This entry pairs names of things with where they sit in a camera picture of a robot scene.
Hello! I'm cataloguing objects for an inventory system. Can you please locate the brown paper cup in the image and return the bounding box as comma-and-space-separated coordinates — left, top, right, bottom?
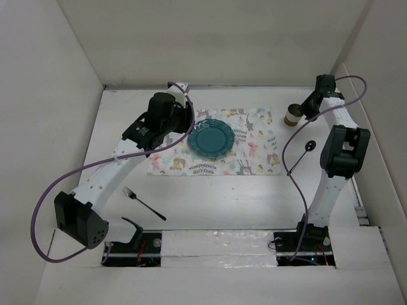
284, 104, 303, 126

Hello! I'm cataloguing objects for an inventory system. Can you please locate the black spoon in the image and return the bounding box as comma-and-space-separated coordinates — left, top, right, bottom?
287, 140, 317, 175

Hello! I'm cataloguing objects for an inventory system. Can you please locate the teal scalloped plate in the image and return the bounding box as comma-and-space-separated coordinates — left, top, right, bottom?
187, 119, 235, 159

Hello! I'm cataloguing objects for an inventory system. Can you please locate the floral cloth placemat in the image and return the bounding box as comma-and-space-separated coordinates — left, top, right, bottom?
147, 107, 281, 176

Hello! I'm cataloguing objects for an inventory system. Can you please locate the black fork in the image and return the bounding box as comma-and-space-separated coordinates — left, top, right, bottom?
123, 187, 167, 221

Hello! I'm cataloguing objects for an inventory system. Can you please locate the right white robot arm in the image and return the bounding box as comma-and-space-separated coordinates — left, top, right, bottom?
294, 74, 371, 250

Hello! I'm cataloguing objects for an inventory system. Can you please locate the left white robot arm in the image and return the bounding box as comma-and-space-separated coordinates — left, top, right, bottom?
54, 82, 194, 252

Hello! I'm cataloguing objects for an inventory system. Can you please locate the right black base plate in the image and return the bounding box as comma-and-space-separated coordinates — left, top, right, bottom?
268, 230, 336, 267

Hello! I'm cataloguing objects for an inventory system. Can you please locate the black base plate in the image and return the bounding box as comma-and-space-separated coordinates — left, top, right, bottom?
268, 230, 336, 267
102, 231, 162, 268

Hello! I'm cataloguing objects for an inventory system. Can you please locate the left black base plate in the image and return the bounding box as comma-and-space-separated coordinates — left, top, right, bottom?
102, 231, 162, 268

